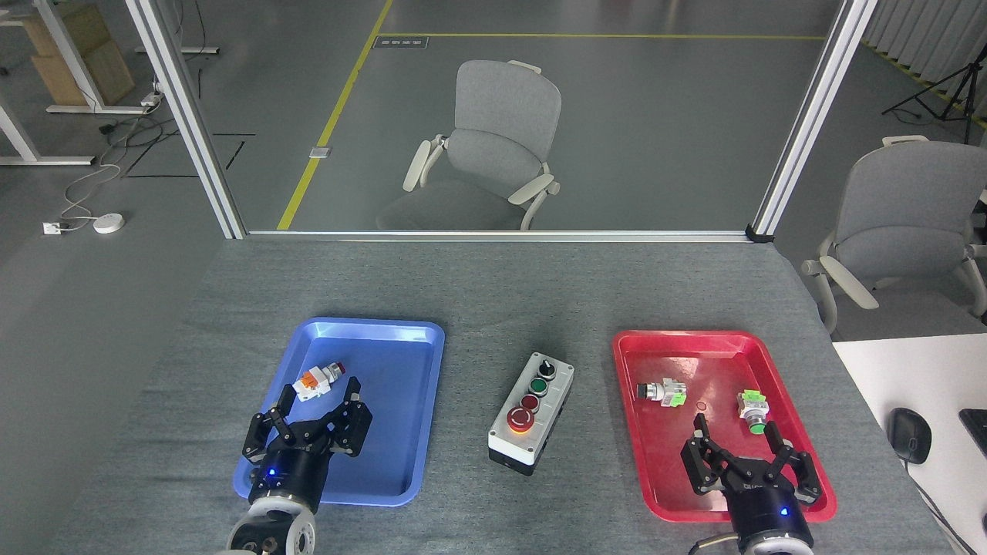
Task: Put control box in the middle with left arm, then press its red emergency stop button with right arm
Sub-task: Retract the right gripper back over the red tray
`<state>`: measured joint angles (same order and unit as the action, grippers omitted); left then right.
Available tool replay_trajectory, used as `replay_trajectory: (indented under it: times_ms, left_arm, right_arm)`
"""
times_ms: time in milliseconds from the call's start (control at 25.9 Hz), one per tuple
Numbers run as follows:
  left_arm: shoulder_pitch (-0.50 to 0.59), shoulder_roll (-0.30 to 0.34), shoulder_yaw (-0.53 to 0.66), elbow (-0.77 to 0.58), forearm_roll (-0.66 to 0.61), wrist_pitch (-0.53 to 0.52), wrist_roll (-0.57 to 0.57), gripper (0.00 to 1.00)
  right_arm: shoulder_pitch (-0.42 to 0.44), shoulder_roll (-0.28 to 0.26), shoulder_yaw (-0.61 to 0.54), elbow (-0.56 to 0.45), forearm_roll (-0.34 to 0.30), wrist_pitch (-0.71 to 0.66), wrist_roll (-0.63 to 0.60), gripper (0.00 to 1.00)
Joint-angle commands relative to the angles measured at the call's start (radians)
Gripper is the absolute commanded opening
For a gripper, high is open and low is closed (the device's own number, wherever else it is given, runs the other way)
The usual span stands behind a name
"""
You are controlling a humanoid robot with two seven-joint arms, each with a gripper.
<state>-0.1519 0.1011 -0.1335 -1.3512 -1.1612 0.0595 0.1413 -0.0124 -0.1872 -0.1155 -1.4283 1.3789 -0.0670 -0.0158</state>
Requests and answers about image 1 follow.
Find white floor cable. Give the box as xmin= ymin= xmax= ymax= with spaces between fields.
xmin=60 ymin=162 xmax=124 ymax=228

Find black keyboard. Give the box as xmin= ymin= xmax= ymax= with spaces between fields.
xmin=958 ymin=409 xmax=987 ymax=456

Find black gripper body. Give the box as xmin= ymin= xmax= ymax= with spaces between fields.
xmin=248 ymin=441 xmax=332 ymax=513
xmin=721 ymin=461 xmax=814 ymax=550

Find white desk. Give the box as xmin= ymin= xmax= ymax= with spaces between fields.
xmin=831 ymin=333 xmax=987 ymax=555

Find blue plastic tray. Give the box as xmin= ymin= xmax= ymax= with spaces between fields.
xmin=234 ymin=317 xmax=446 ymax=507

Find silver aluminium frame rail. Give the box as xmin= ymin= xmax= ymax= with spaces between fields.
xmin=245 ymin=229 xmax=753 ymax=244

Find brown cardboard box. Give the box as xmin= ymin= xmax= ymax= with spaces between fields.
xmin=22 ymin=4 xmax=136 ymax=107

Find grey four-button control box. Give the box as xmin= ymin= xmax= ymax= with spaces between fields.
xmin=487 ymin=351 xmax=575 ymax=476

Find black computer mouse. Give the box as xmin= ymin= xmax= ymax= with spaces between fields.
xmin=887 ymin=407 xmax=933 ymax=465

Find green push button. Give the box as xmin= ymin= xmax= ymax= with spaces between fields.
xmin=738 ymin=390 xmax=770 ymax=435

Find red plastic tray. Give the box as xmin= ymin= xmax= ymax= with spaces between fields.
xmin=612 ymin=330 xmax=838 ymax=523

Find black floor cables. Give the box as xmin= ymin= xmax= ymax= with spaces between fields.
xmin=96 ymin=116 xmax=167 ymax=167

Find grey office chair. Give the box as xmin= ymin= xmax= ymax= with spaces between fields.
xmin=376 ymin=60 xmax=561 ymax=231
xmin=800 ymin=136 xmax=987 ymax=336

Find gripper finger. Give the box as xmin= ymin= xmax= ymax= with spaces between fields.
xmin=680 ymin=414 xmax=735 ymax=496
xmin=763 ymin=420 xmax=822 ymax=506
xmin=305 ymin=376 xmax=373 ymax=459
xmin=242 ymin=409 xmax=292 ymax=465

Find black mouse cable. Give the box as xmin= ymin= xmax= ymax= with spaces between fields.
xmin=904 ymin=461 xmax=965 ymax=555

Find silver aluminium frame post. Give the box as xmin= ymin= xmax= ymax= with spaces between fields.
xmin=123 ymin=0 xmax=248 ymax=240
xmin=746 ymin=0 xmax=880 ymax=244

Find black tripod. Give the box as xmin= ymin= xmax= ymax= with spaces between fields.
xmin=881 ymin=58 xmax=987 ymax=145

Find black selector switch green block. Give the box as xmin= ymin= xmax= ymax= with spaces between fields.
xmin=637 ymin=378 xmax=689 ymax=409

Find white pleated curtain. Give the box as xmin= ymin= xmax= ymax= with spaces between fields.
xmin=862 ymin=0 xmax=987 ymax=86

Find red push button orange block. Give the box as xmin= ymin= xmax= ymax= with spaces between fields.
xmin=291 ymin=360 xmax=347 ymax=403

